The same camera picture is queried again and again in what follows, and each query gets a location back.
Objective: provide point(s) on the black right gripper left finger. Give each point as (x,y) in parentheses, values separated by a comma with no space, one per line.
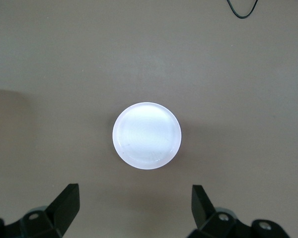
(52,218)

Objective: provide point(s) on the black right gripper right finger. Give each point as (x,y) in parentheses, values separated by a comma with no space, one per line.
(213,223)

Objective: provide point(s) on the pink round plate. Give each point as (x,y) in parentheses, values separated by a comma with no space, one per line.
(147,136)

